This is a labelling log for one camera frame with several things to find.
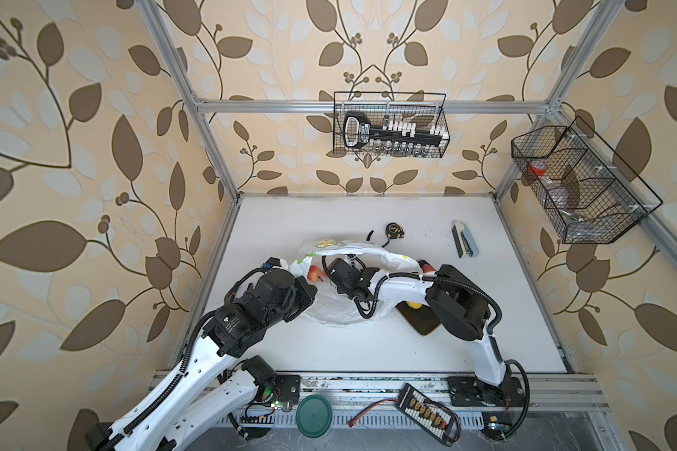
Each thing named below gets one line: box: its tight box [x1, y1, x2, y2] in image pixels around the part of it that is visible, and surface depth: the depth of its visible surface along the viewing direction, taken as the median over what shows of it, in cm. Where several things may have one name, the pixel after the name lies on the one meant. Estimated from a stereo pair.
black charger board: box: [394, 382, 460, 448], surface depth 72 cm
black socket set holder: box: [343, 111, 450, 149], surface depth 84 cm
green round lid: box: [295, 394, 333, 439], surface depth 63 cm
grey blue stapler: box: [451, 219, 480, 259], surface depth 104 cm
